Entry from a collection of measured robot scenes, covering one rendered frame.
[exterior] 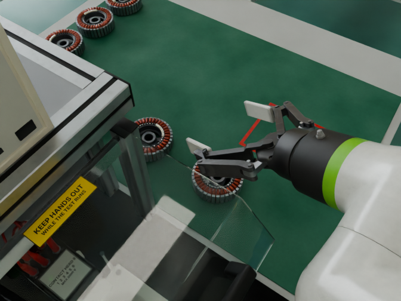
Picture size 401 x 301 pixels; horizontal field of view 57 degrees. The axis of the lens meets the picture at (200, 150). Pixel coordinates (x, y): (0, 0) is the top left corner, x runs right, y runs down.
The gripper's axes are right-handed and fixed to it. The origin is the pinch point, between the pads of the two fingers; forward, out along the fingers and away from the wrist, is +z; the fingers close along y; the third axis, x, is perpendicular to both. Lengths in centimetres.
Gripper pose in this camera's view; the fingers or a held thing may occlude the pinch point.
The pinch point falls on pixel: (222, 127)
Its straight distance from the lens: 67.1
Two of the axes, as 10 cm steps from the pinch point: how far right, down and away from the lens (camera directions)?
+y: 7.8, -5.2, 3.5
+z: -5.4, -2.7, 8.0
